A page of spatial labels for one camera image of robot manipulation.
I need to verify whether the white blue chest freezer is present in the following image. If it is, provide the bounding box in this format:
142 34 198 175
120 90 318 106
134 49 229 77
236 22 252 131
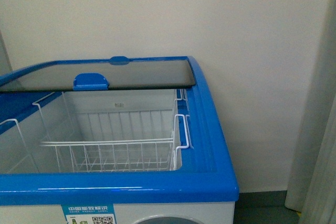
1 56 239 223

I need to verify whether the sliding glass freezer lid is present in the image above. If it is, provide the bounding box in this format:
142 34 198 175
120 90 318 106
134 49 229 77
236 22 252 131
1 60 196 92

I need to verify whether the blue energy label sticker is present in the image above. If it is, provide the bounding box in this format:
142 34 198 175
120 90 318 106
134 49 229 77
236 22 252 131
61 205 116 224

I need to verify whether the white wire freezer basket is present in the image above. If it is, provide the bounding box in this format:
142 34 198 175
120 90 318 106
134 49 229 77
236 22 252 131
1 89 190 174

